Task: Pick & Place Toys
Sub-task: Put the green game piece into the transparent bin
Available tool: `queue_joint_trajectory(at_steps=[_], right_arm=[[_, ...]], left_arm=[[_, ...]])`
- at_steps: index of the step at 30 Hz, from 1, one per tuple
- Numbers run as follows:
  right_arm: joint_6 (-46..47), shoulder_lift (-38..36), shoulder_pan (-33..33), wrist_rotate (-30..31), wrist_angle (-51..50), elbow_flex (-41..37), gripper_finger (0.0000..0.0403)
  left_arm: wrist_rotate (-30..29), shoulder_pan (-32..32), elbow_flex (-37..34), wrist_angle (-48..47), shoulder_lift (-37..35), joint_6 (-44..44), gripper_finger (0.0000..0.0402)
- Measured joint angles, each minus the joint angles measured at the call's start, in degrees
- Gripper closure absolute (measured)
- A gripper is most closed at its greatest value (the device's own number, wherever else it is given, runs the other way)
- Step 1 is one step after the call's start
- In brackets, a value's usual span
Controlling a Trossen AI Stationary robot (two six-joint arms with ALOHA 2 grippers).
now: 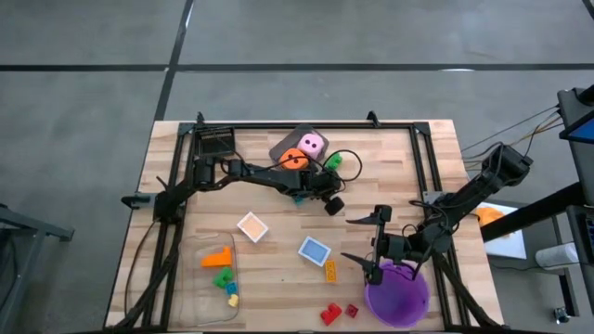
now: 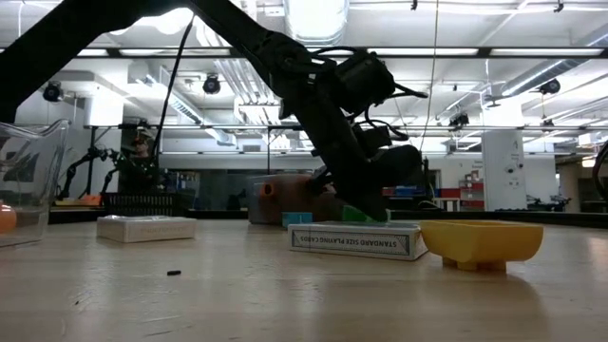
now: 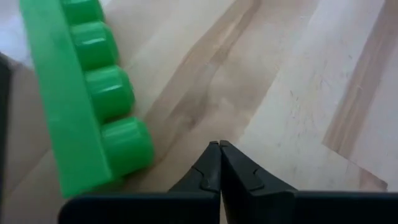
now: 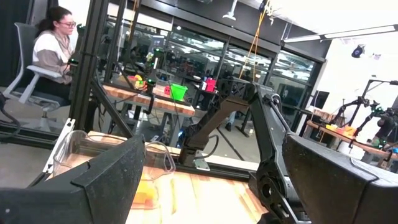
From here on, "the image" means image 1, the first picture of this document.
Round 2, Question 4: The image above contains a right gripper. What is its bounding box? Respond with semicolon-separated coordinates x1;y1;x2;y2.
340;205;412;286

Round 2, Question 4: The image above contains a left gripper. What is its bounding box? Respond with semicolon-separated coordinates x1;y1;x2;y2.
291;169;347;217

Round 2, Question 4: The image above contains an orange foam die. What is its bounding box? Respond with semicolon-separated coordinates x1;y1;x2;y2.
279;148;310;171

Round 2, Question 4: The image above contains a pink foam die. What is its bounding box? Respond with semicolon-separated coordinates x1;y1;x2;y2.
296;133;326;157

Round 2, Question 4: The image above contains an orange playing card deck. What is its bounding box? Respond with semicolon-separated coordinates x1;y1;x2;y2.
236;211;271;245

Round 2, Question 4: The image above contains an orange L-shaped toy block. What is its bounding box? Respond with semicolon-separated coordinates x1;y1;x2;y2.
200;245;234;269

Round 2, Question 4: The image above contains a short green toy block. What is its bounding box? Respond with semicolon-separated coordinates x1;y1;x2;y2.
212;265;235;290

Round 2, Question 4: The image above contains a blue playing card deck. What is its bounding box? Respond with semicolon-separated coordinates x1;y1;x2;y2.
297;235;333;268

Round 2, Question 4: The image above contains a grey translucent plastic bin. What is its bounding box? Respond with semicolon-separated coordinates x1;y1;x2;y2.
268;122;331;171

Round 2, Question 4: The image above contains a purple plastic bucket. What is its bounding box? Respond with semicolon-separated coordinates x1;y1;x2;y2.
363;258;432;330

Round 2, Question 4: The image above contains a red L-shaped toy block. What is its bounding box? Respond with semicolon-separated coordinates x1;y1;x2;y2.
319;302;343;328

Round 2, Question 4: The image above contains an orange plastic object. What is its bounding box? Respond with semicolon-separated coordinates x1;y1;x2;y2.
474;206;508;228

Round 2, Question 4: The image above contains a white sheet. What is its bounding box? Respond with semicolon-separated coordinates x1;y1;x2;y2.
471;201;528;260

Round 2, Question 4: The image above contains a clear plastic tray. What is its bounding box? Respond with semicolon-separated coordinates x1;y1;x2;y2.
177;230;241;327

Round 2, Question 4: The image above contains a black metal beam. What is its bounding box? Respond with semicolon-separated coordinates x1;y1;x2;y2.
480;182;587;243

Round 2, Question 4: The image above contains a white paper roll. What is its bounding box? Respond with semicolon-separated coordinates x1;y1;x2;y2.
535;241;581;271

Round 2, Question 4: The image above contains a blue screen monitor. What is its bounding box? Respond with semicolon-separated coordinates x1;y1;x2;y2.
559;110;594;145

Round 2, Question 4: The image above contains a grey metal cart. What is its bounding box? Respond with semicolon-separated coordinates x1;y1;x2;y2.
0;202;76;334

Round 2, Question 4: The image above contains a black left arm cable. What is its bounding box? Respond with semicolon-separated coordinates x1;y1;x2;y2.
278;148;364;183

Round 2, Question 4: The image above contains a black aluminium table frame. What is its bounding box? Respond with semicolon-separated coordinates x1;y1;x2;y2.
110;110;502;333

